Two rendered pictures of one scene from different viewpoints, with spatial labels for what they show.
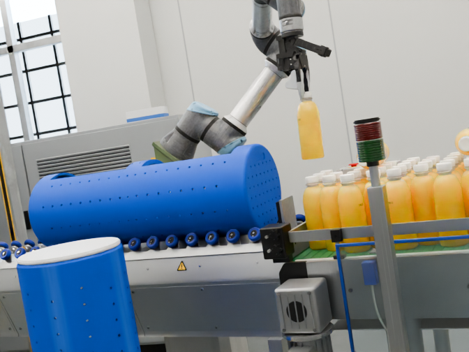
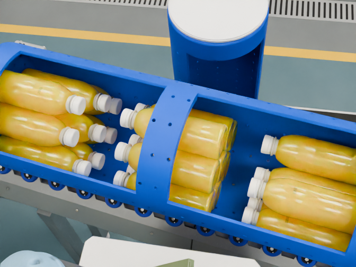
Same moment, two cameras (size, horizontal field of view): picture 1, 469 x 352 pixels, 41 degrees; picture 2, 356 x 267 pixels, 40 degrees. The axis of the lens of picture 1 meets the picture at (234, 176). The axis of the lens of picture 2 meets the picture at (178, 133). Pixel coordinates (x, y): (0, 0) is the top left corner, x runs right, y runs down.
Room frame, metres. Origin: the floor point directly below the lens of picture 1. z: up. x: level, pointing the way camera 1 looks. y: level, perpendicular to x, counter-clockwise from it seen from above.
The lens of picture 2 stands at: (2.71, 0.30, 2.00)
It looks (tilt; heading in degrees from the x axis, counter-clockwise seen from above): 58 degrees down; 178
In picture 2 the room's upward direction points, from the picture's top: 7 degrees counter-clockwise
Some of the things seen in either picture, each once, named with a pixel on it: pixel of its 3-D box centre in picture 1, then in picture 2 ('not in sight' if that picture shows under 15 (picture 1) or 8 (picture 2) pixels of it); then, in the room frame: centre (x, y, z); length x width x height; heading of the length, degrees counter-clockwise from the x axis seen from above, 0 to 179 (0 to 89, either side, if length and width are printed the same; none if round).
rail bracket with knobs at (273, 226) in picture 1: (278, 242); not in sight; (1.76, -0.09, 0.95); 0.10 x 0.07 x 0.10; 154
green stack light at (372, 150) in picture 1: (370, 150); not in sight; (1.46, -0.33, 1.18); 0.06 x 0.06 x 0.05
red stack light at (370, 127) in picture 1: (368, 131); not in sight; (1.46, -0.33, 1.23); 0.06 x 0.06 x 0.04
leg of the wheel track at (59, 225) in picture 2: not in sight; (71, 242); (2.05, -0.11, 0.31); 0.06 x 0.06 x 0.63; 64
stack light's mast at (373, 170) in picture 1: (371, 152); not in sight; (1.46, -0.33, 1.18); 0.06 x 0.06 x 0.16
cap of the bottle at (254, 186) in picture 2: not in sight; (254, 187); (2.31, 0.44, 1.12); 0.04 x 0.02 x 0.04; 154
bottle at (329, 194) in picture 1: (334, 214); not in sight; (1.79, -0.27, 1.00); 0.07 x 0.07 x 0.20
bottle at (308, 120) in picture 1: (309, 128); not in sight; (2.01, -0.26, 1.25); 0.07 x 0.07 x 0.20
